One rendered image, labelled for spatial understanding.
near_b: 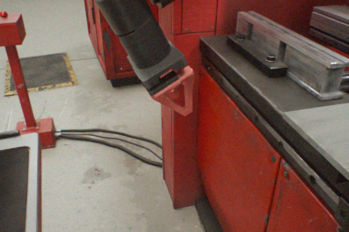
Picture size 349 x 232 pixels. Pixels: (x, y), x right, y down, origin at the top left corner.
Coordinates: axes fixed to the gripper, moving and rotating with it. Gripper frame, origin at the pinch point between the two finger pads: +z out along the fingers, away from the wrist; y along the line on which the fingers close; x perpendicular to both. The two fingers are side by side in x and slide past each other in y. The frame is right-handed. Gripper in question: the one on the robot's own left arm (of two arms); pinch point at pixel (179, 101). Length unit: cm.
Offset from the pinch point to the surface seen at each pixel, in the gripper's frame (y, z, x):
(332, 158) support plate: -19.9, 5.3, -11.0
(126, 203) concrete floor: 79, 89, 44
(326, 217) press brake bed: -11.1, 33.2, -12.3
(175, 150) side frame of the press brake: 67, 66, 8
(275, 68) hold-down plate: 25.6, 25.2, -28.5
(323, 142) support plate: -17.0, 5.7, -12.0
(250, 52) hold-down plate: 38, 25, -28
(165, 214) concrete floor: 66, 97, 30
